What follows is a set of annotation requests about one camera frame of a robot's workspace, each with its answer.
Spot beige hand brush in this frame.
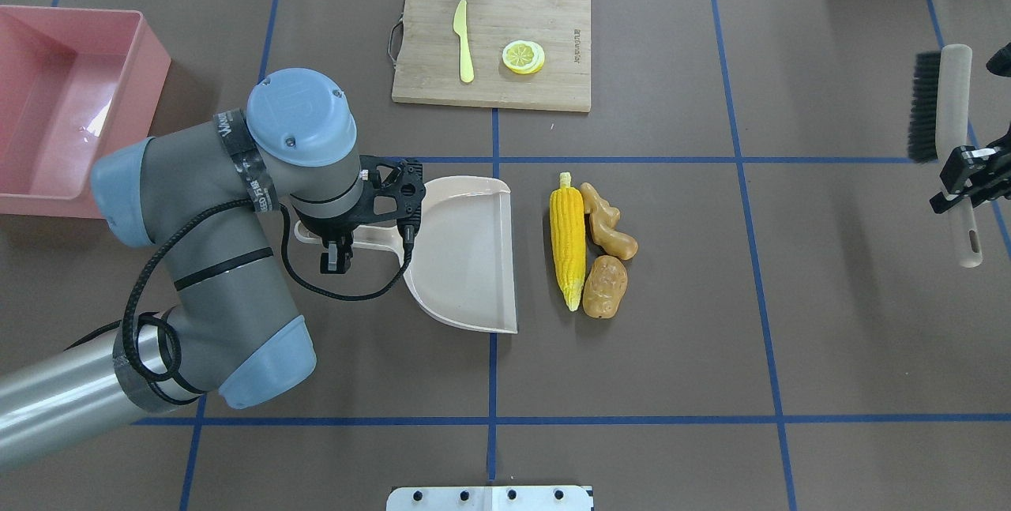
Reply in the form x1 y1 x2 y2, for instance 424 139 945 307
907 44 983 269

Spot yellow plastic knife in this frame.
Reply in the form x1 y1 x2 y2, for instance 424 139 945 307
452 0 475 84

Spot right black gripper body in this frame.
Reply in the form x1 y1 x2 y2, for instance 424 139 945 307
975 129 1010 201

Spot tan toy ginger root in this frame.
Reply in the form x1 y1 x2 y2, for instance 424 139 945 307
578 182 639 261

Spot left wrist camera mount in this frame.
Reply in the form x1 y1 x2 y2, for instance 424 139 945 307
359 155 426 265

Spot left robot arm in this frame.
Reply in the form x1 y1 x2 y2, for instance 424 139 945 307
2 67 364 472

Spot white camera mast base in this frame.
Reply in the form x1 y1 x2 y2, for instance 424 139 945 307
385 485 596 510

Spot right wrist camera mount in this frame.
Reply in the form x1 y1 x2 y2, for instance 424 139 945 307
986 42 1011 77

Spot yellow toy corn cob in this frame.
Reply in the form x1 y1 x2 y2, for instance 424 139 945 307
548 171 586 312

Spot yellow toy lemon slices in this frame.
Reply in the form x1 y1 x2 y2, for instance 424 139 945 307
501 39 546 75

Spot brown toy potato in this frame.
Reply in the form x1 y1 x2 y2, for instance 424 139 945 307
581 255 629 319

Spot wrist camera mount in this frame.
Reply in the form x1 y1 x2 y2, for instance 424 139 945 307
986 42 1011 77
359 155 426 265

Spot beige plastic dustpan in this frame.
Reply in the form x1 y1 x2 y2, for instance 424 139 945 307
294 175 519 335

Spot bamboo cutting board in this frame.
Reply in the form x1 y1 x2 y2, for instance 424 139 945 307
391 0 592 114

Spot pink plastic bin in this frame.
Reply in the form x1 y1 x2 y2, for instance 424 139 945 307
1 5 172 219

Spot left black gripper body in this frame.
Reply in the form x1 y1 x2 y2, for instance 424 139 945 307
296 194 372 245

